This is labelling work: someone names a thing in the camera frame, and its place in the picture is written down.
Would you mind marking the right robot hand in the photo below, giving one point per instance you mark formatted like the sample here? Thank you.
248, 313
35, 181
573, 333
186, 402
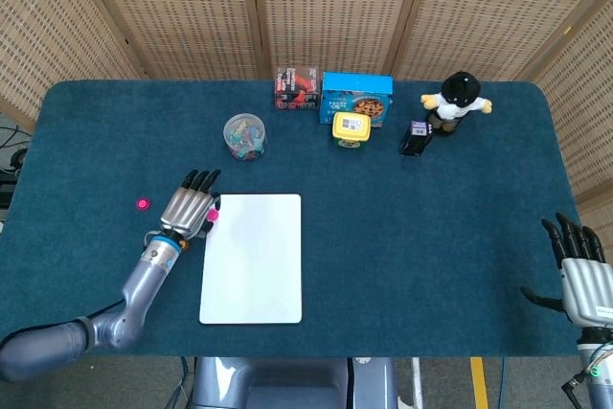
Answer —
586, 289

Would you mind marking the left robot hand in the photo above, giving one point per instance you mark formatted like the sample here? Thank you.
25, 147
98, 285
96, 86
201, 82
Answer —
184, 208

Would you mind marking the pink round magnet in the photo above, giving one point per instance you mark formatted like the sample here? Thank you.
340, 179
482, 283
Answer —
143, 203
213, 214

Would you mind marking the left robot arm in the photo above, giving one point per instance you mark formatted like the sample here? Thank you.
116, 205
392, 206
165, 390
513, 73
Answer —
139, 289

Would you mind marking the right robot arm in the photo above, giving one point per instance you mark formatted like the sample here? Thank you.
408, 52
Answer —
598, 370

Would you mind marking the white rectangular board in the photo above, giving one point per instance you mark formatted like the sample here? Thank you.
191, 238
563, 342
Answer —
258, 260

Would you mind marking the clear jar of binder clips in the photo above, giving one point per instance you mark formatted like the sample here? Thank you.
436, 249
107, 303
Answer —
244, 138

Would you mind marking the clear box black red blocks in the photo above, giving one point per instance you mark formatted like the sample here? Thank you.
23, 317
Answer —
297, 88

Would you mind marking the green tub yellow lid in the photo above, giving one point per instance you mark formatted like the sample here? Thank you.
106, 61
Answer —
351, 129

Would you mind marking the blue table cloth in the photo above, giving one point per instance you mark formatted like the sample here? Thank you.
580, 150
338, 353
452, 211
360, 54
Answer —
407, 246

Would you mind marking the woven folding screen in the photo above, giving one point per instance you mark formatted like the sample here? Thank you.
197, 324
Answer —
191, 11

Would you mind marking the grey-blue robot torso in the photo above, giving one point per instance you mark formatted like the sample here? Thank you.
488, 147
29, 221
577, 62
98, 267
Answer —
287, 385

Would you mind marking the blue cookie box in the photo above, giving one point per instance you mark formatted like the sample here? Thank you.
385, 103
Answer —
356, 90

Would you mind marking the black carton box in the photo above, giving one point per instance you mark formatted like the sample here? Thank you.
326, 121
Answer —
414, 141

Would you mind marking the black-headed plush toy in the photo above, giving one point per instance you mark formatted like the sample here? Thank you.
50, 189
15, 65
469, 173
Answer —
460, 93

